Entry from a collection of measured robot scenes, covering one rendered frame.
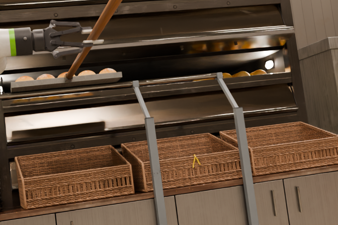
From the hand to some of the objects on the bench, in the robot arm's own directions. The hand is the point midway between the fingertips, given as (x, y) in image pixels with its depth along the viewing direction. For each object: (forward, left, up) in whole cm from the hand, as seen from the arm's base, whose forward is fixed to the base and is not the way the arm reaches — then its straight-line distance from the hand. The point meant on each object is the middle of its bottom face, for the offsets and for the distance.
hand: (92, 36), depth 217 cm
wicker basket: (+2, +128, -61) cm, 142 cm away
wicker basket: (+123, +127, -61) cm, 187 cm away
